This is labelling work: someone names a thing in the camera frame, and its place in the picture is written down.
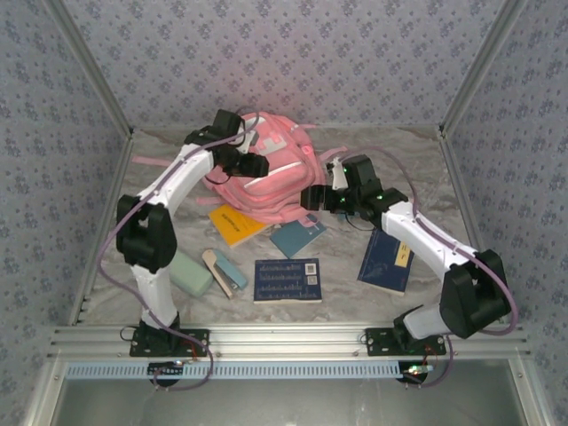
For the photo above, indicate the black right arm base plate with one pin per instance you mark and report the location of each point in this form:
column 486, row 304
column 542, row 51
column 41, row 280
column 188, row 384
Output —
column 377, row 341

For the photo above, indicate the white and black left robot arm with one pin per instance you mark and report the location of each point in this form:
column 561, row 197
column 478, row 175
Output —
column 155, row 293

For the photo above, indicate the dark blue book with QR codes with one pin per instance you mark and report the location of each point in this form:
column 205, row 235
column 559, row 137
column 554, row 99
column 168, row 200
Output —
column 288, row 284

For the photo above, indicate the aluminium side rail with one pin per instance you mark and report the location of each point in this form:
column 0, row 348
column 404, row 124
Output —
column 465, row 199
column 120, row 177

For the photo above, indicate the teal book with barcode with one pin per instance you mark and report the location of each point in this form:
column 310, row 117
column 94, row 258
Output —
column 295, row 237

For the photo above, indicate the aluminium front rail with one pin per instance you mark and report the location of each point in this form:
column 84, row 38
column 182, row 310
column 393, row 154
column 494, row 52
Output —
column 288, row 339

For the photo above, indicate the aluminium corner post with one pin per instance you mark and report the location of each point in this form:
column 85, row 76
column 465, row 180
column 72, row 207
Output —
column 481, row 66
column 94, row 66

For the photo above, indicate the dark blue book with yellow label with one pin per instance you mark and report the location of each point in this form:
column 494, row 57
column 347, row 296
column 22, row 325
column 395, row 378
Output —
column 381, row 270

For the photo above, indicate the small black circuit board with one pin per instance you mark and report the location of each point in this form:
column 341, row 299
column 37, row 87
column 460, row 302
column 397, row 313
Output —
column 166, row 370
column 415, row 372

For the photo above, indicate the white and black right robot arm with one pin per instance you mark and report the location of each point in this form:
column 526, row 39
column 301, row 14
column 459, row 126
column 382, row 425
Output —
column 426, row 235

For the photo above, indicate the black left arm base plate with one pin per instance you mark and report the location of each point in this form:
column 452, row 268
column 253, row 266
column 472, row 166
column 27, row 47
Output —
column 195, row 341

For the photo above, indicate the pink backpack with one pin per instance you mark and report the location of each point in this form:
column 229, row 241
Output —
column 275, row 186

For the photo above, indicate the light blue and beige stapler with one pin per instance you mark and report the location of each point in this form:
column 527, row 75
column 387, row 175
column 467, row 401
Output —
column 231, row 275

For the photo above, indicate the mint green pencil case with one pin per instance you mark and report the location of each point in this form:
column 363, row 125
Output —
column 191, row 275

